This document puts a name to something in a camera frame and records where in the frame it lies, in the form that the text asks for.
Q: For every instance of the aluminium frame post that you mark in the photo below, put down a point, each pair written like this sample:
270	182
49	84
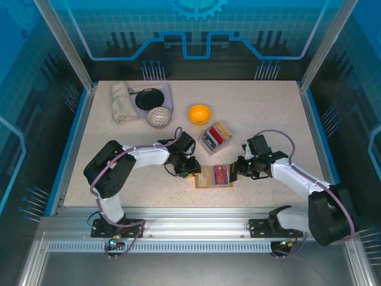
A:
68	50
327	44

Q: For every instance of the black card stack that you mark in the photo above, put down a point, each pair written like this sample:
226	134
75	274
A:
209	140

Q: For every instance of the red card stack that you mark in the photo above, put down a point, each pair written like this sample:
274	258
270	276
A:
216	134

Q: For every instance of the tan leather card holder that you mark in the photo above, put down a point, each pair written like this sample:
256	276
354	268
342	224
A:
214	186

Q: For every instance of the black round plate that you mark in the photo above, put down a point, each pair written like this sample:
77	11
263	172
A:
149	99

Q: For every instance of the blue table side strip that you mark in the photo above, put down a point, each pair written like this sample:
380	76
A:
329	152
67	152

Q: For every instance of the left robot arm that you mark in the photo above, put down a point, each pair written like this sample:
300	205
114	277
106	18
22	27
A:
110	169

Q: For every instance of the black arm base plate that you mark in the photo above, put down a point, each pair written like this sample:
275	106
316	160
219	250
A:
259	229
101	229

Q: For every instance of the gold VIP card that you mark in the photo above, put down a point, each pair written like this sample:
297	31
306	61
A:
206	175

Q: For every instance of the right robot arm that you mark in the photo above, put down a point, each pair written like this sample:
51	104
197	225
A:
327	214

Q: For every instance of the beige folded cloth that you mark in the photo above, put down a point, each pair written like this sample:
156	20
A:
122	101

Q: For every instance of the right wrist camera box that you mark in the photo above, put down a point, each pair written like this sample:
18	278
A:
246	150

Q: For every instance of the orange bowl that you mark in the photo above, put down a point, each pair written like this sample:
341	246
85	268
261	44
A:
199	114

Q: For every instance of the connector with green light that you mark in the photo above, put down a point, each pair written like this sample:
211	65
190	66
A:
285	244
113	243

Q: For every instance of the gold card stack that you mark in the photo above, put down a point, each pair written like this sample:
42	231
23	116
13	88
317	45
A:
224	130

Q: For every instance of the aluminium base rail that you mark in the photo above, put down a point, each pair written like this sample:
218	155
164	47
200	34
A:
193	220

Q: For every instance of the wooden chopsticks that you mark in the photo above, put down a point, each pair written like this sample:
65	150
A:
149	88

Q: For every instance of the lavender tray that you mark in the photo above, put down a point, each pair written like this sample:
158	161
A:
168	95

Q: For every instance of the clear acrylic card box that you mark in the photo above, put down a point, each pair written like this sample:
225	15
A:
214	140

